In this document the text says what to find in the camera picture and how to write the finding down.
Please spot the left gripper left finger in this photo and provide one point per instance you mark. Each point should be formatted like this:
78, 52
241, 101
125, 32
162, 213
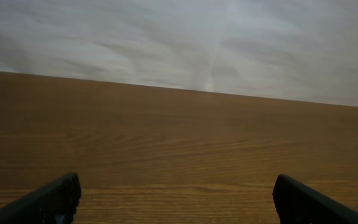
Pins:
42, 205

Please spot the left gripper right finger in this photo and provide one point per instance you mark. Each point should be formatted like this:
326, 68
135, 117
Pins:
303, 205

